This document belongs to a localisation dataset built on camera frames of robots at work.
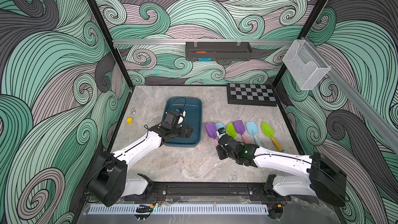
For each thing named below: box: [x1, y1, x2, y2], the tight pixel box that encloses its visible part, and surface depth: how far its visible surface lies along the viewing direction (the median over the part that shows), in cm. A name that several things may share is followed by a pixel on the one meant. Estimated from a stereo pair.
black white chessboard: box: [226, 82, 278, 107], surface depth 113 cm
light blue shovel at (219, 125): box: [215, 122, 226, 131], surface depth 100 cm
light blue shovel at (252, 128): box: [246, 121, 262, 147], surface depth 97 cm
